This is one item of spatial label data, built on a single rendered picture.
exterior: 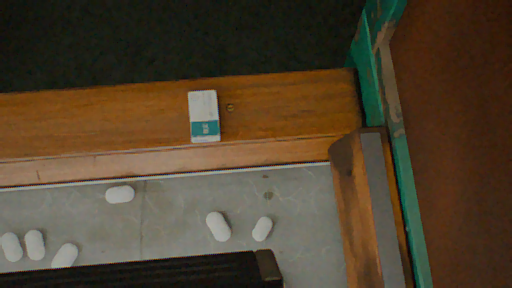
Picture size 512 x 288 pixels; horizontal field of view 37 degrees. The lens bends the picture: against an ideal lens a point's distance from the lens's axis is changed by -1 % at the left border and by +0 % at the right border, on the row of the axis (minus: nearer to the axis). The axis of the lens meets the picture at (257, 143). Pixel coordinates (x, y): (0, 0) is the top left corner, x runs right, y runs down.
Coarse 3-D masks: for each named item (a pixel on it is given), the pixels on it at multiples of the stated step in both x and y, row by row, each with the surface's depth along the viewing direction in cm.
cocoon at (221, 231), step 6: (210, 216) 90; (216, 216) 90; (222, 216) 91; (210, 222) 90; (216, 222) 90; (222, 222) 90; (210, 228) 90; (216, 228) 90; (222, 228) 89; (228, 228) 90; (216, 234) 90; (222, 234) 89; (228, 234) 90; (222, 240) 90
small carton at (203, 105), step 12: (192, 96) 93; (204, 96) 93; (216, 96) 93; (192, 108) 92; (204, 108) 92; (216, 108) 92; (192, 120) 92; (204, 120) 92; (216, 120) 92; (192, 132) 91; (204, 132) 91; (216, 132) 91
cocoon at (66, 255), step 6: (66, 246) 88; (72, 246) 88; (60, 252) 88; (66, 252) 88; (72, 252) 88; (54, 258) 88; (60, 258) 87; (66, 258) 87; (72, 258) 88; (54, 264) 87; (60, 264) 87; (66, 264) 87; (72, 264) 88
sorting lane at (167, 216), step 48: (0, 192) 92; (48, 192) 92; (96, 192) 92; (144, 192) 93; (192, 192) 93; (240, 192) 93; (288, 192) 94; (48, 240) 90; (96, 240) 90; (144, 240) 91; (192, 240) 91; (240, 240) 91; (288, 240) 92; (336, 240) 92
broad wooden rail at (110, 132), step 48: (0, 96) 94; (48, 96) 94; (96, 96) 94; (144, 96) 94; (240, 96) 95; (288, 96) 95; (336, 96) 96; (0, 144) 91; (48, 144) 92; (96, 144) 92; (144, 144) 92; (192, 144) 93; (240, 144) 93; (288, 144) 94
